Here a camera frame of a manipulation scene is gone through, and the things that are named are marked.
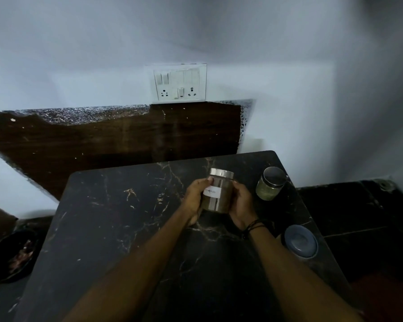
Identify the person's right hand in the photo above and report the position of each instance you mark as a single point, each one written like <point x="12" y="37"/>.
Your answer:
<point x="241" y="205"/>

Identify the person's left hand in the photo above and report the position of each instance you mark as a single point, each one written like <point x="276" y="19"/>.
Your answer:
<point x="191" y="201"/>

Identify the person's right thumb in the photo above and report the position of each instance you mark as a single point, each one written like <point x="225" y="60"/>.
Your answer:
<point x="234" y="188"/>

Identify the person's left thumb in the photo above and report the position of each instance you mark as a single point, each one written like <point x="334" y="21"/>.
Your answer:
<point x="205" y="183"/>

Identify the steel jar with white label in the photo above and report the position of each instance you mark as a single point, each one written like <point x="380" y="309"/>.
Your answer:
<point x="218" y="191"/>

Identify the person's right forearm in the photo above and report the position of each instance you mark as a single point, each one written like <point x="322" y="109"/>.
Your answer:
<point x="297" y="278"/>

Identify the person's left forearm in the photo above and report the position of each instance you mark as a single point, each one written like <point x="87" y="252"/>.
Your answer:
<point x="131" y="272"/>

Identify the glass jar with green spice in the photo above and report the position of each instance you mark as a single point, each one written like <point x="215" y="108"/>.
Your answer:
<point x="269" y="185"/>

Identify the black wrist thread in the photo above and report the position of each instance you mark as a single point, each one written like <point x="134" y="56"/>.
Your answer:
<point x="252" y="227"/>

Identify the blue lidded container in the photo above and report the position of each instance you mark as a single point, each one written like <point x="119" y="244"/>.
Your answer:
<point x="300" y="242"/>

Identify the dark wooden board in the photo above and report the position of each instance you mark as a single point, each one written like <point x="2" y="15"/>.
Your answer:
<point x="121" y="144"/>

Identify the black bowl with food scraps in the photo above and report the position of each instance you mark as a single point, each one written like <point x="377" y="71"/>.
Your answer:
<point x="12" y="256"/>

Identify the white switch and socket panel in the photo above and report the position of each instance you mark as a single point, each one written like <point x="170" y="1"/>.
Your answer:
<point x="180" y="83"/>

